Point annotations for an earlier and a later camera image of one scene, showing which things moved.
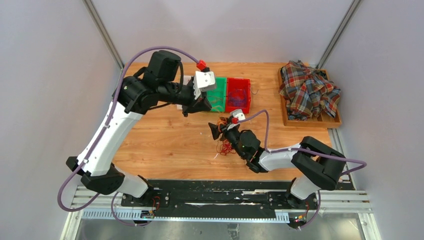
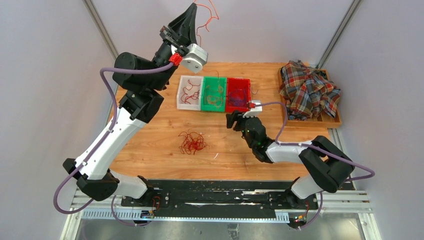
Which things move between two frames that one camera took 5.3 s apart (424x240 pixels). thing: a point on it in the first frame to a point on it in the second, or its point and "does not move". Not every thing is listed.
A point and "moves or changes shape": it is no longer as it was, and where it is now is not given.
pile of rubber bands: (223, 146) to (192, 141)
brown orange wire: (217, 99) moves or changes shape
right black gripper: (228, 129) to (235, 116)
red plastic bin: (238, 95) does not move
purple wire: (237, 97) does not move
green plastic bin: (217, 97) does not move
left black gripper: (201, 105) to (185, 26)
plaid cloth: (307, 91) does not move
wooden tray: (325, 70) does not move
